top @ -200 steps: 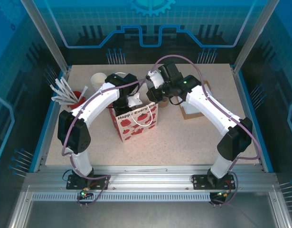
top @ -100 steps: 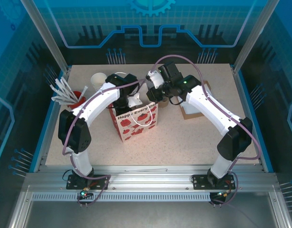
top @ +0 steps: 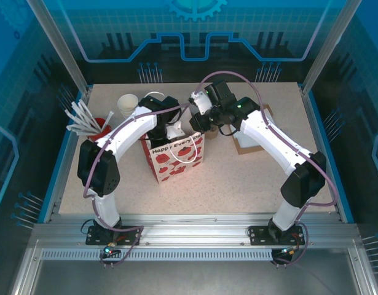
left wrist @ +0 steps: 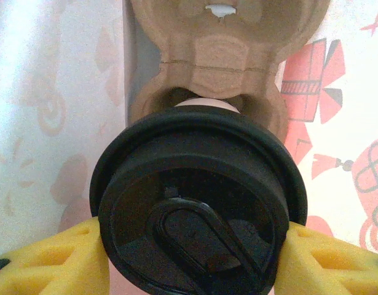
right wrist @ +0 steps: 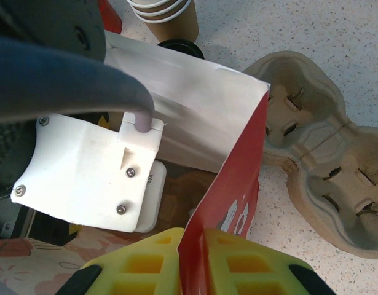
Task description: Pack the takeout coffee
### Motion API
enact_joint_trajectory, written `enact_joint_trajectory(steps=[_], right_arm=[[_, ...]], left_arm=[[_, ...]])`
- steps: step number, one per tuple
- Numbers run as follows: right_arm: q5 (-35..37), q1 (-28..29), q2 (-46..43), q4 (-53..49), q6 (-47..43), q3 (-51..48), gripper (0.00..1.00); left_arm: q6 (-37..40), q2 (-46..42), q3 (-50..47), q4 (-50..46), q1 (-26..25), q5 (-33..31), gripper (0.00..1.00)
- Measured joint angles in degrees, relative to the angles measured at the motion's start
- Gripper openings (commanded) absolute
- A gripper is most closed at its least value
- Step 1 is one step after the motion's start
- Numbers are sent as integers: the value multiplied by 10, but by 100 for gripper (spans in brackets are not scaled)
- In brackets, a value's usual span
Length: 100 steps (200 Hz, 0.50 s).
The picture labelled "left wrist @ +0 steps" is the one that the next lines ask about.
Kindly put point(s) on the brown pulp cup carrier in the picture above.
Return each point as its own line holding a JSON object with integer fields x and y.
{"x": 219, "y": 61}

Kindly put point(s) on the white paper coffee cup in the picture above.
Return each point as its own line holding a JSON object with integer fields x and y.
{"x": 207, "y": 104}

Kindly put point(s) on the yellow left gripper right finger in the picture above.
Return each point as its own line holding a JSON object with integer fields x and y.
{"x": 336, "y": 267}

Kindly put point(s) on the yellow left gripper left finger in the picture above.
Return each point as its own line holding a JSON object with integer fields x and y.
{"x": 47, "y": 264}

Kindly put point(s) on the white red printed paper bag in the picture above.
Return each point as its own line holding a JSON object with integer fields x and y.
{"x": 38, "y": 92}

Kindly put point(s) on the black plastic cup lid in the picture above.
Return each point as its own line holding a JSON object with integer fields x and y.
{"x": 191, "y": 172}

